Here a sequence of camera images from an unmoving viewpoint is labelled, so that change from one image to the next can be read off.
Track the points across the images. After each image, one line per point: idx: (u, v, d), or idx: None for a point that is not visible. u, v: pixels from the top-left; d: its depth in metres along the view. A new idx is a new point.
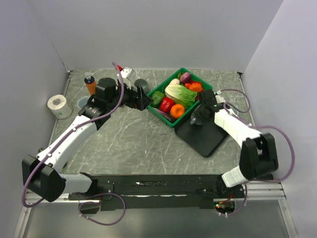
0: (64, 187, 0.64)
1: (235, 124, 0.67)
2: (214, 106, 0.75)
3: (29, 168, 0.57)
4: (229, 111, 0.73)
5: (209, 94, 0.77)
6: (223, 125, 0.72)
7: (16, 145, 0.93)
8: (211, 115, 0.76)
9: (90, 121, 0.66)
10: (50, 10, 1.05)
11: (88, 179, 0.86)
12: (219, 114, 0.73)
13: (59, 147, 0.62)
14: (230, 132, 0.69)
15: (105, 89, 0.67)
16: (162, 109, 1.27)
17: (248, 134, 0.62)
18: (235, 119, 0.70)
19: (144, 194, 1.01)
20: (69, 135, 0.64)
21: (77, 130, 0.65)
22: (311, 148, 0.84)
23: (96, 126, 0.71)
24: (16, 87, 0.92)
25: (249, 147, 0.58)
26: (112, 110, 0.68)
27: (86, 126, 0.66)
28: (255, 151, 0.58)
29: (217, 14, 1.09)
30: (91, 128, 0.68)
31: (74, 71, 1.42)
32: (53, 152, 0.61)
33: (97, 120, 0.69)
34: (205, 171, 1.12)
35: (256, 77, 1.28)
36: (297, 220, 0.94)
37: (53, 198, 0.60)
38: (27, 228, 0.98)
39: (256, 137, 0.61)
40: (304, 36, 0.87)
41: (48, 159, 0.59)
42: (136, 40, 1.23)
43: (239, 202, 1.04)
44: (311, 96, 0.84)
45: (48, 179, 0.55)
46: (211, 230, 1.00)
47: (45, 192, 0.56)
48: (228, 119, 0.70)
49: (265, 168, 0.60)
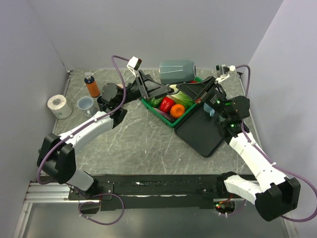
0: (73, 173, 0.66)
1: (257, 159, 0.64)
2: (231, 128, 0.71)
3: (50, 144, 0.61)
4: (250, 139, 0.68)
5: (243, 114, 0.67)
6: (241, 153, 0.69)
7: (15, 145, 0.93)
8: (227, 134, 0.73)
9: (108, 115, 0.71)
10: (50, 10, 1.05)
11: (89, 178, 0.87)
12: (238, 141, 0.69)
13: (81, 131, 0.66)
14: (250, 164, 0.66)
15: (110, 100, 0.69)
16: (162, 109, 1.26)
17: (274, 176, 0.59)
18: (256, 150, 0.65)
19: (144, 194, 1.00)
20: (90, 124, 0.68)
21: (97, 121, 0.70)
22: (312, 148, 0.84)
23: (112, 124, 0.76)
24: (16, 87, 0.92)
25: (277, 195, 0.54)
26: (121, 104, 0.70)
27: (105, 119, 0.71)
28: (281, 199, 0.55)
29: (217, 13, 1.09)
30: (110, 123, 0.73)
31: (74, 71, 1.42)
32: (75, 134, 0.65)
33: (115, 117, 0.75)
34: (205, 171, 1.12)
35: (256, 77, 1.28)
36: (296, 220, 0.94)
37: (63, 180, 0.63)
38: (27, 228, 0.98)
39: (282, 182, 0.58)
40: (304, 36, 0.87)
41: (70, 139, 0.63)
42: (136, 39, 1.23)
43: (239, 202, 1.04)
44: (311, 96, 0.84)
45: (66, 158, 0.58)
46: (212, 230, 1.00)
47: (60, 170, 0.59)
48: (249, 152, 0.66)
49: (285, 209, 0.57)
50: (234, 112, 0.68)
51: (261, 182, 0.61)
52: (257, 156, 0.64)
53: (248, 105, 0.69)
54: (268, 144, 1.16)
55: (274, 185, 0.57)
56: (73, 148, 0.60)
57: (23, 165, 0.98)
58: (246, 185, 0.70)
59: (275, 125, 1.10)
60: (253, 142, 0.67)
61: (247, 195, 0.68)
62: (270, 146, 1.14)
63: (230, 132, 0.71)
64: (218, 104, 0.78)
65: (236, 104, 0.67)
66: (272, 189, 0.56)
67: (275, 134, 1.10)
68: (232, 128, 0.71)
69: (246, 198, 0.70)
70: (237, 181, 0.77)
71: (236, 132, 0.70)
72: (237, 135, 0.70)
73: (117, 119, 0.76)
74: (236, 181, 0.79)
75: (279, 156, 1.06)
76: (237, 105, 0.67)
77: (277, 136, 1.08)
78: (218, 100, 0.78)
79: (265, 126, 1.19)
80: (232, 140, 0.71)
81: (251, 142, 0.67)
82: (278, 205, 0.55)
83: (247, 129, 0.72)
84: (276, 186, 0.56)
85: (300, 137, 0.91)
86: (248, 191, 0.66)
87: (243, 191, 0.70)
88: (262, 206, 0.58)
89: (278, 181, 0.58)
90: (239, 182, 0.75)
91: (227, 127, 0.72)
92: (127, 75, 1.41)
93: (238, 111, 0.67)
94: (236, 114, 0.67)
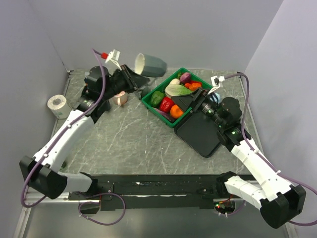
0: (64, 186, 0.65)
1: (261, 168, 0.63)
2: (232, 134, 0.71)
3: (26, 168, 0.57)
4: (254, 147, 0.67)
5: (237, 117, 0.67)
6: (244, 162, 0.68)
7: (15, 145, 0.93)
8: (228, 141, 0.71)
9: (83, 116, 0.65)
10: (50, 10, 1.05)
11: (88, 178, 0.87)
12: (241, 149, 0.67)
13: (56, 145, 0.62)
14: (254, 172, 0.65)
15: (96, 80, 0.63)
16: (162, 109, 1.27)
17: (280, 185, 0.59)
18: (260, 158, 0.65)
19: (144, 194, 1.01)
20: (64, 133, 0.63)
21: (72, 126, 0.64)
22: (311, 149, 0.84)
23: (92, 120, 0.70)
24: (15, 87, 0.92)
25: (284, 205, 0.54)
26: (101, 96, 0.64)
27: (81, 121, 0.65)
28: (287, 208, 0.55)
29: (216, 14, 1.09)
30: (88, 121, 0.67)
31: (74, 71, 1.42)
32: (49, 151, 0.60)
33: (92, 113, 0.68)
34: (205, 171, 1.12)
35: (256, 78, 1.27)
36: (296, 220, 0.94)
37: (55, 196, 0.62)
38: (27, 228, 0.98)
39: (288, 191, 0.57)
40: (304, 37, 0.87)
41: (45, 159, 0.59)
42: (136, 40, 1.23)
43: (239, 202, 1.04)
44: (311, 97, 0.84)
45: (48, 179, 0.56)
46: (211, 229, 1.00)
47: (46, 190, 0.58)
48: (253, 161, 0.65)
49: (290, 215, 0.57)
50: (226, 114, 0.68)
51: (267, 191, 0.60)
52: (261, 165, 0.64)
53: (238, 104, 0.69)
54: (268, 144, 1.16)
55: (281, 195, 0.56)
56: (51, 171, 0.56)
57: None
58: (249, 188, 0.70)
59: (275, 125, 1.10)
60: (256, 150, 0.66)
61: (249, 199, 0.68)
62: (270, 146, 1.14)
63: (231, 139, 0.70)
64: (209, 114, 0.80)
65: (226, 105, 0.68)
66: (279, 198, 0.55)
67: (275, 134, 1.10)
68: (233, 135, 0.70)
69: (248, 201, 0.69)
70: (239, 184, 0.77)
71: (237, 140, 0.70)
72: (239, 143, 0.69)
73: (96, 111, 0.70)
74: (237, 183, 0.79)
75: (279, 156, 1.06)
76: (229, 106, 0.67)
77: (277, 136, 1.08)
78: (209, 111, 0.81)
79: (265, 127, 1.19)
80: (234, 148, 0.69)
81: (254, 149, 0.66)
82: (285, 213, 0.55)
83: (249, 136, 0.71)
84: (283, 196, 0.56)
85: (299, 137, 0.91)
86: (252, 196, 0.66)
87: (246, 195, 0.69)
88: (267, 214, 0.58)
89: (284, 190, 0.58)
90: (241, 185, 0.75)
91: (227, 134, 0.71)
92: None
93: (230, 110, 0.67)
94: (228, 114, 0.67)
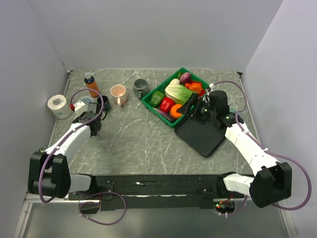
0: (70, 183, 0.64)
1: (249, 146, 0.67)
2: (226, 118, 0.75)
3: (38, 165, 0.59)
4: (244, 128, 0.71)
5: (222, 98, 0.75)
6: (236, 143, 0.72)
7: (15, 145, 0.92)
8: (222, 126, 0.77)
9: (85, 124, 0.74)
10: (51, 10, 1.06)
11: (87, 177, 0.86)
12: (232, 131, 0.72)
13: (65, 142, 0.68)
14: (244, 152, 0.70)
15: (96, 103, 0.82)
16: (162, 109, 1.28)
17: (264, 160, 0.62)
18: (248, 138, 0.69)
19: (144, 194, 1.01)
20: (70, 135, 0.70)
21: (76, 131, 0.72)
22: (311, 149, 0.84)
23: (89, 132, 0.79)
24: (15, 87, 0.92)
25: (267, 178, 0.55)
26: (99, 113, 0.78)
27: (83, 128, 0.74)
28: (271, 182, 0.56)
29: (217, 14, 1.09)
30: (87, 130, 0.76)
31: (75, 71, 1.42)
32: (60, 146, 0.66)
33: (90, 125, 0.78)
34: (205, 171, 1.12)
35: (256, 78, 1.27)
36: (298, 220, 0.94)
37: (67, 190, 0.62)
38: (27, 228, 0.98)
39: (273, 166, 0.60)
40: (305, 35, 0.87)
41: (57, 150, 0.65)
42: (136, 40, 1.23)
43: (240, 202, 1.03)
44: (311, 96, 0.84)
45: (61, 168, 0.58)
46: (212, 230, 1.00)
47: (58, 181, 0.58)
48: (242, 140, 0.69)
49: (278, 196, 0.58)
50: (215, 100, 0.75)
51: (253, 166, 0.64)
52: (249, 144, 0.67)
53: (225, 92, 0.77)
54: (268, 145, 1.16)
55: (265, 168, 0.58)
56: (64, 157, 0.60)
57: (23, 165, 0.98)
58: (243, 178, 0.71)
59: (274, 125, 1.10)
60: (245, 131, 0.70)
61: (244, 189, 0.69)
62: (270, 145, 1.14)
63: (225, 122, 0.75)
64: (205, 112, 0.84)
65: (213, 91, 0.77)
66: (263, 171, 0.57)
67: (275, 135, 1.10)
68: (227, 119, 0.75)
69: (243, 192, 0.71)
70: (234, 177, 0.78)
71: (231, 122, 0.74)
72: (232, 125, 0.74)
73: (93, 127, 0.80)
74: (233, 176, 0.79)
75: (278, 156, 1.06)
76: (215, 92, 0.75)
77: (277, 136, 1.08)
78: (205, 110, 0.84)
79: (265, 127, 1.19)
80: (227, 130, 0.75)
81: (244, 130, 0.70)
82: (271, 190, 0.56)
83: (241, 120, 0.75)
84: (267, 169, 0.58)
85: (300, 138, 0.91)
86: (244, 183, 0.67)
87: (240, 185, 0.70)
88: (255, 193, 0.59)
89: (269, 165, 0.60)
90: (237, 177, 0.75)
91: (222, 119, 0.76)
92: (128, 75, 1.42)
93: (216, 94, 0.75)
94: (215, 99, 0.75)
